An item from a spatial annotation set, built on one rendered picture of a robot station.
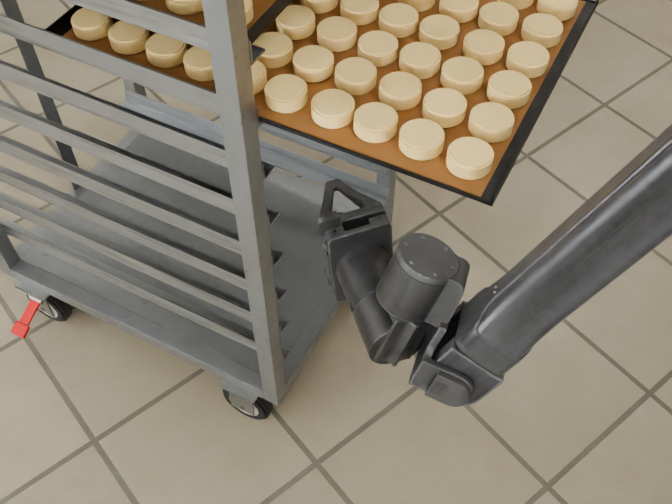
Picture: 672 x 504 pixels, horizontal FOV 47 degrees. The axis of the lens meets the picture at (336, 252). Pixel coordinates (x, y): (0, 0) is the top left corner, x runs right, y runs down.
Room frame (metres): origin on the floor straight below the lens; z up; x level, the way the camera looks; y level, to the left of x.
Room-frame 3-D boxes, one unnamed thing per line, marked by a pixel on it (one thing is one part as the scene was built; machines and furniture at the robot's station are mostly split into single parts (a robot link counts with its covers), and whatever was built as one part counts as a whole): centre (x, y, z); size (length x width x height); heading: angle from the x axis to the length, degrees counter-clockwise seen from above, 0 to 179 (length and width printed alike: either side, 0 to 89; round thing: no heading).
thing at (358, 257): (0.46, -0.03, 0.75); 0.07 x 0.07 x 0.10; 17
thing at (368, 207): (0.53, -0.01, 0.76); 0.09 x 0.07 x 0.07; 17
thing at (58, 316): (0.91, 0.59, 0.05); 0.10 x 0.03 x 0.10; 62
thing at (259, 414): (0.68, 0.17, 0.05); 0.10 x 0.03 x 0.10; 62
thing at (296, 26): (0.84, 0.05, 0.78); 0.05 x 0.05 x 0.02
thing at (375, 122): (0.65, -0.04, 0.78); 0.05 x 0.05 x 0.02
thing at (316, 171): (1.17, 0.18, 0.24); 0.64 x 0.03 x 0.03; 62
